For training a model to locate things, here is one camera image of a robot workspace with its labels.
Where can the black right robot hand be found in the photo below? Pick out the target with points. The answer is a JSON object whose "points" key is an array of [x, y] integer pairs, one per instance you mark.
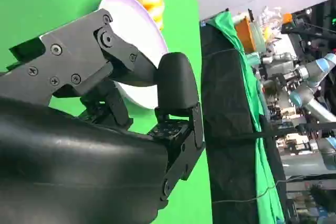
{"points": [[65, 161]]}

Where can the lilac plate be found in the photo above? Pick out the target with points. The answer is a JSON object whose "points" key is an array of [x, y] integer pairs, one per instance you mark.
{"points": [[131, 19]]}

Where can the black backdrop curtain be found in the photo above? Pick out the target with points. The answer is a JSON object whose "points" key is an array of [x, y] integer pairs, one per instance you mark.
{"points": [[225, 103]]}

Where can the green hanging cloth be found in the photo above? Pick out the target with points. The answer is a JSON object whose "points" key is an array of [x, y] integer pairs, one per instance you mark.
{"points": [[265, 182]]}

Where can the orange storage box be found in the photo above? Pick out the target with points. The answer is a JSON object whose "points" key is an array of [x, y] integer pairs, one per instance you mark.
{"points": [[245, 36]]}

